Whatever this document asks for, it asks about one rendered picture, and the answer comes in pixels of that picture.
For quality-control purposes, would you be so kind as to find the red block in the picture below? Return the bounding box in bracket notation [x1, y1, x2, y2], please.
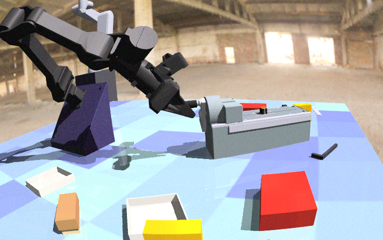
[240, 102, 267, 112]
[259, 171, 318, 231]

